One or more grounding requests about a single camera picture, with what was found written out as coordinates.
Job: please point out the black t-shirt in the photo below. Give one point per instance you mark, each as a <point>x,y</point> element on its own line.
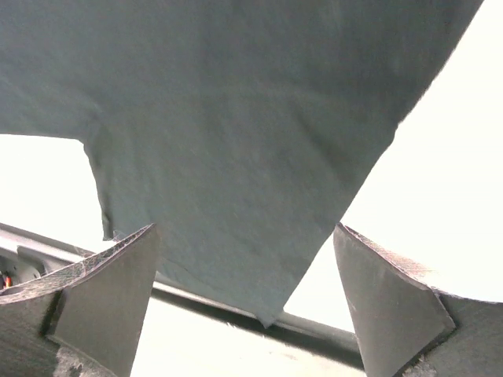
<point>242,129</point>

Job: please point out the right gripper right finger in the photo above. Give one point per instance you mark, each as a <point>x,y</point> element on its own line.
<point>406,328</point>

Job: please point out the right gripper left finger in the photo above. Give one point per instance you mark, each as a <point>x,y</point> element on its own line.
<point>84,319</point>

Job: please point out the aluminium extrusion frame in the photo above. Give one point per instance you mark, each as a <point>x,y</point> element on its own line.
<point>27,256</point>

